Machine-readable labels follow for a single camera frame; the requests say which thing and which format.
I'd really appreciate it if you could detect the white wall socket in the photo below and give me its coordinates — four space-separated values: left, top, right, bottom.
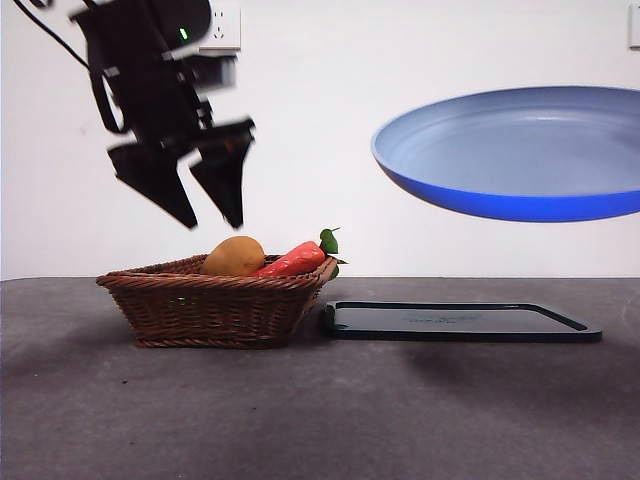
198 5 243 53

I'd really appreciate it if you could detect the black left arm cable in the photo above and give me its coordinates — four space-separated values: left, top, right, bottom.
11 0 92 72

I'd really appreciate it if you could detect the brown wicker basket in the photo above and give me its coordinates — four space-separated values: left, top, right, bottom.
95 253 341 350

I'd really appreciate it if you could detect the blue round plate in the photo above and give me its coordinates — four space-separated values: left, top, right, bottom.
370 86 640 224

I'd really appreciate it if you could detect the orange carrot with green leaves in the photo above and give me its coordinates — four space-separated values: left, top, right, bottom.
256 226 350 280

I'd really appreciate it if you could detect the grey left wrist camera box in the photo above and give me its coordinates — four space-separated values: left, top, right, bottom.
190 53 238 92

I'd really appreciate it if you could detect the dark green rectangular tray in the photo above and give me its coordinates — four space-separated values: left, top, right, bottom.
321 300 604 345

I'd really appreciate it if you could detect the yellow-brown potato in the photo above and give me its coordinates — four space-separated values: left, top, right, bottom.
200 235 267 276

